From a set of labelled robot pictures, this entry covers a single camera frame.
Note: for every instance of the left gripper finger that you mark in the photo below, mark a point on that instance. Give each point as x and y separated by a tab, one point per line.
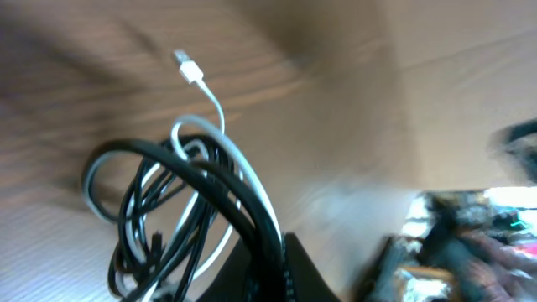
244	278

